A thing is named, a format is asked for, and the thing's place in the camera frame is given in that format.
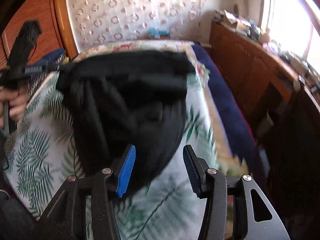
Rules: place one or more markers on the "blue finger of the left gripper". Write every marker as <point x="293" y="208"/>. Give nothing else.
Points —
<point x="53" y="67"/>

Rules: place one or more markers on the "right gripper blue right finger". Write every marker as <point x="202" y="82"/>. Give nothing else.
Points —
<point x="196" y="169"/>

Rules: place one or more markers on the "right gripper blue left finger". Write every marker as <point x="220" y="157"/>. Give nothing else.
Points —
<point x="122" y="168"/>

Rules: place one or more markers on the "black printed t-shirt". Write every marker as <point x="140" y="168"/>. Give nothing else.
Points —
<point x="126" y="98"/>

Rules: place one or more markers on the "person's left hand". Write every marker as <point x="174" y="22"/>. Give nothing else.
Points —
<point x="17" y="99"/>

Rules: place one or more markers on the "folded navy garment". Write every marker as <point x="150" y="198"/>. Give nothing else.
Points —
<point x="54" y="57"/>

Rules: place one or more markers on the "folded medallion pattern garment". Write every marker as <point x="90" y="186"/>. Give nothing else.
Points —
<point x="36" y="83"/>

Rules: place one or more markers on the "floral quilt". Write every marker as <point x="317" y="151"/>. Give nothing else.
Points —
<point x="204" y="129"/>

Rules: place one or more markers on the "navy blue blanket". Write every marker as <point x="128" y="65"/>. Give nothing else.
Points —
<point x="238" y="132"/>

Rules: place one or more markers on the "pink circle pattern curtain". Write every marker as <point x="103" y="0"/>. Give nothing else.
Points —
<point x="95" y="22"/>

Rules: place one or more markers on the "green leaf print sheet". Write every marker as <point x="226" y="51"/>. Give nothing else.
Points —
<point x="39" y="156"/>

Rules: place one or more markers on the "long wooden sideboard cabinet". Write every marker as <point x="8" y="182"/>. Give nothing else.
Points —
<point x="259" y="81"/>

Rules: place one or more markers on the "pink bottle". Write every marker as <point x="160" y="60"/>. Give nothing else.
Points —
<point x="265" y="37"/>

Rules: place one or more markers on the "cardboard box on sideboard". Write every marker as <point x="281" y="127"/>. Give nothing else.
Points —
<point x="234" y="22"/>

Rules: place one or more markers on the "window with wooden frame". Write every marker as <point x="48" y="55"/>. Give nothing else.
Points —
<point x="293" y="25"/>

